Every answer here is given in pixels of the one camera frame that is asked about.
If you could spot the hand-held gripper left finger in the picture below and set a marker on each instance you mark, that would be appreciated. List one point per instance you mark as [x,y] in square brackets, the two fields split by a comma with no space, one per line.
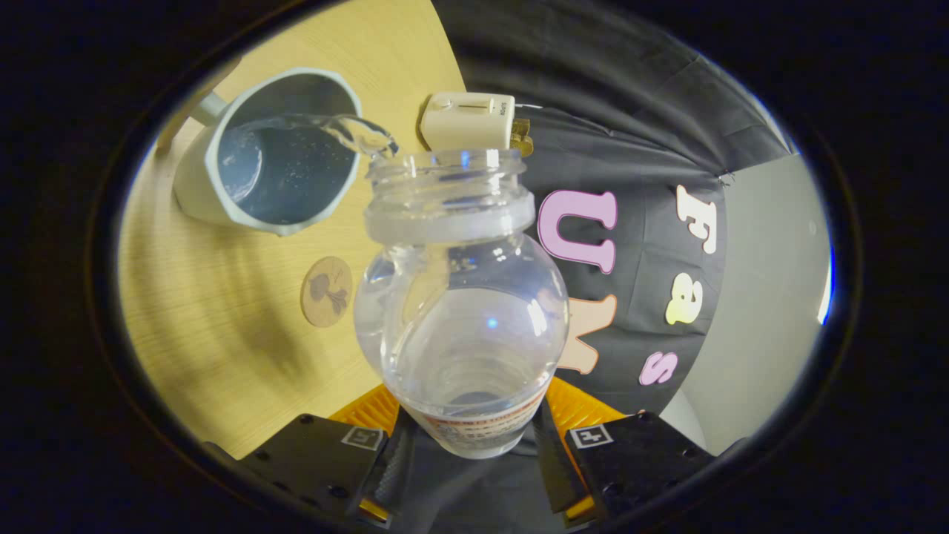
[315,460]

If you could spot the wooden table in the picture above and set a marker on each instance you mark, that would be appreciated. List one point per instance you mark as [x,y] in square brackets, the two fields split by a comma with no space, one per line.
[222,326]

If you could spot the white toaster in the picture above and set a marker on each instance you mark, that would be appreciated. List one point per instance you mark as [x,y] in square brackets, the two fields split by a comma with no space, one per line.
[463,122]

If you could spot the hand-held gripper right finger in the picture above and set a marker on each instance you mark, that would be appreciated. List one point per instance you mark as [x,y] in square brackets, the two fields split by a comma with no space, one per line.
[634,460]

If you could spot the clear plastic juice bottle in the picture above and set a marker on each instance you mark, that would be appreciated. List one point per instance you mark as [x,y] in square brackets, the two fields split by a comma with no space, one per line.
[467,326]

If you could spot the brown toast slice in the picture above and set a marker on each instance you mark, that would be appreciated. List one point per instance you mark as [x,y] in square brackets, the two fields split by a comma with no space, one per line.
[523,137]

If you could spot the round wooden coaster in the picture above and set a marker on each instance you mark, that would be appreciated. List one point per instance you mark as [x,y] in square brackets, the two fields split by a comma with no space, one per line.
[326,293]

